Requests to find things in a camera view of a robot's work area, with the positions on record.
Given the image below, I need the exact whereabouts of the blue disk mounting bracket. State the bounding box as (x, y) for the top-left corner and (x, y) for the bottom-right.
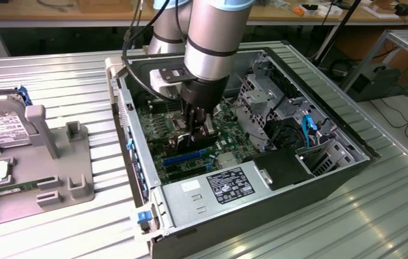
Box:
(13, 84), (32, 106)

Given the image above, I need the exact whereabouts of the orange and white box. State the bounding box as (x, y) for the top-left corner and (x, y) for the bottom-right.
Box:
(291, 3), (345, 17)

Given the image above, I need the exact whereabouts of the grey cable on bench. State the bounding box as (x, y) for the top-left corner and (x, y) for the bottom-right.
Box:
(37, 0), (76, 12)

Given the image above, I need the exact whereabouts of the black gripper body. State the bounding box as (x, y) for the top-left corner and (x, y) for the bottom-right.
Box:
(179, 74), (231, 114)

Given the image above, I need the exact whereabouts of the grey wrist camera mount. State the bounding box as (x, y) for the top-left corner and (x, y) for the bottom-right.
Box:
(147, 67), (198, 101)

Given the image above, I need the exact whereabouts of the silver chipset heatsink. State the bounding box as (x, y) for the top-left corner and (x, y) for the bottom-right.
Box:
(215, 152), (242, 167)

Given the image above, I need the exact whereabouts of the short black expansion slot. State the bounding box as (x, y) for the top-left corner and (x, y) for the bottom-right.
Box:
(169, 169), (211, 181)

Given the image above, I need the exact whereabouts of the blue case latch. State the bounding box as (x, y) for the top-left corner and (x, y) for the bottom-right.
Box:
(135, 210), (152, 225)

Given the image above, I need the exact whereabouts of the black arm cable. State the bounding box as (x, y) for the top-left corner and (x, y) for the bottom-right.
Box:
(121, 0), (191, 104)

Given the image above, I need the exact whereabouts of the open black PC case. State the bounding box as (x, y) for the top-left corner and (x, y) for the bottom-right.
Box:
(104, 47), (381, 259)

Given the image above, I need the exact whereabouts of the white paper sheet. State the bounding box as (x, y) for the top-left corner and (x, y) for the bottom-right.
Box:
(359, 2), (402, 20)

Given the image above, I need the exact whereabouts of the black tripod pole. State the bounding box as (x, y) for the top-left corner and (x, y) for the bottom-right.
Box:
(312, 0), (363, 62)

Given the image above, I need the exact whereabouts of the graphics card with metal bracket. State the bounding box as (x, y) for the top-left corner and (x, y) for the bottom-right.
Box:
(174, 114), (219, 155)

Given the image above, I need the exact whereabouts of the long black expansion slot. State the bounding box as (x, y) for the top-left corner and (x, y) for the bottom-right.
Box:
(165, 164), (208, 176)

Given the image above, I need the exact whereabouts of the black RAM slot bank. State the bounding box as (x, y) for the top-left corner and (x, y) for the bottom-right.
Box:
(147, 97), (182, 113)

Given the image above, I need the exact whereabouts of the wooden workbench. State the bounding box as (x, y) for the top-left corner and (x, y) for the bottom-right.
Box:
(0, 0), (408, 28)

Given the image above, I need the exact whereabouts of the blue wire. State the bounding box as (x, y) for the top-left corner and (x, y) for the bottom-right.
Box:
(300, 114), (316, 149)

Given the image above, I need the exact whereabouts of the black cable on white table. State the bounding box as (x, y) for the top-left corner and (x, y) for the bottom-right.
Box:
(378, 98), (408, 137)

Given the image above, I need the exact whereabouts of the CPU socket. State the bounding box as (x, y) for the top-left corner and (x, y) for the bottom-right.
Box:
(169, 115), (190, 133)

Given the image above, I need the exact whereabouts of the green motherboard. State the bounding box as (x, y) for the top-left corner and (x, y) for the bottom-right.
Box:
(136, 97), (243, 185)

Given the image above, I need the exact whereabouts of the blue expansion slot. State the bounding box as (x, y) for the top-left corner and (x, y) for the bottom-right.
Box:
(161, 151), (206, 166)

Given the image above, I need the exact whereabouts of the silver hard disk with label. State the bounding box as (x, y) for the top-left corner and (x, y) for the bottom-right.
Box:
(0, 90), (33, 151)

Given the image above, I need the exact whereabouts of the black plastic shroud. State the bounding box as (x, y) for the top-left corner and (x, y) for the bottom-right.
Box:
(242, 150), (315, 191)

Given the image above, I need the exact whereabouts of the dark grey box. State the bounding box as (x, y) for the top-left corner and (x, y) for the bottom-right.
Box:
(347, 66), (403, 96)

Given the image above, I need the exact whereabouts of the grey power supply with label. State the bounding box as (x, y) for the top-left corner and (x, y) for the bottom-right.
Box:
(160, 161), (274, 228)

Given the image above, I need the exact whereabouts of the grey plastic parts rack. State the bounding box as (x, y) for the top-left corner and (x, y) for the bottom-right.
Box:
(0, 104), (97, 226)

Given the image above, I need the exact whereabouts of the silver metal disk bay cage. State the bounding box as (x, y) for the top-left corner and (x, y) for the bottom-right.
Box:
(232, 72), (288, 152)

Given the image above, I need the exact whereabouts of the small metal disk bay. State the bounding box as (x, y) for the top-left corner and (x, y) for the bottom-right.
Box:
(294, 139), (357, 178)

